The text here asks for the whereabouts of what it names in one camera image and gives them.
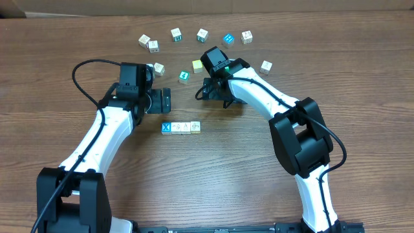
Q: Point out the wooden block red-edged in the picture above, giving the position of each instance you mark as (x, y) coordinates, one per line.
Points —
(153, 46)

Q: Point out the plain wooden block far-left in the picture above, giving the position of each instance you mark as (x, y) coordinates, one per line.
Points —
(144, 41)

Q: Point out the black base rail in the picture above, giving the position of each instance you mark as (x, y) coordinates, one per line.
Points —
(276, 228)

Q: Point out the yellow top block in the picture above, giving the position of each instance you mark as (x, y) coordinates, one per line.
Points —
(197, 66)

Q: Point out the plain wooden block front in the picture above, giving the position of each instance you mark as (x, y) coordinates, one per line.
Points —
(176, 128)

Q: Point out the wooden letter A block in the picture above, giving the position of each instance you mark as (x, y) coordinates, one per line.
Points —
(185, 128)

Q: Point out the wooden block far right top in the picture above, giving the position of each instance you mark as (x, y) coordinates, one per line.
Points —
(246, 37)

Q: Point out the wooden block yellow side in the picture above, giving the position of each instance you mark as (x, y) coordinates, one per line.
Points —
(195, 127)

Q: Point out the blue top block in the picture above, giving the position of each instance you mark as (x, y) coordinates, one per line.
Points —
(228, 41)

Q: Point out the blue X block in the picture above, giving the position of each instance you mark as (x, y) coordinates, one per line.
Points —
(166, 128)

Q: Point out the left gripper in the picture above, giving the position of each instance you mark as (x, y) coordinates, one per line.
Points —
(156, 105)

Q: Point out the cardboard strip at table back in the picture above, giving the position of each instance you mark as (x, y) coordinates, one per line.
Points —
(45, 8)

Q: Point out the plain wooden block left-middle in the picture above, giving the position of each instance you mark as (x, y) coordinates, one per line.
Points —
(159, 69)

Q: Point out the green number 4 block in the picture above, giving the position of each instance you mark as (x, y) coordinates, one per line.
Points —
(184, 77)

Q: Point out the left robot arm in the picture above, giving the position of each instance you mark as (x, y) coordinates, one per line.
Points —
(73, 197)

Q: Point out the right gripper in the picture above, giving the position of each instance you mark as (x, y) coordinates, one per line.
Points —
(213, 93)

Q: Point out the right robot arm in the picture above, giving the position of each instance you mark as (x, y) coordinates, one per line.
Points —
(301, 141)

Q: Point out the plain wooden block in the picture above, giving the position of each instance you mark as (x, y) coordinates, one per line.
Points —
(176, 128)
(144, 41)
(159, 69)
(265, 67)

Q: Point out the wooden block teal side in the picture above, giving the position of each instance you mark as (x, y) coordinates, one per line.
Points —
(202, 35)

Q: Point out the plain wooden block right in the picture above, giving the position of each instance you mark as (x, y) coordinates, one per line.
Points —
(265, 67)

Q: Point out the wooden block green H side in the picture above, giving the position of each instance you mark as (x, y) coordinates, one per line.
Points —
(176, 34)

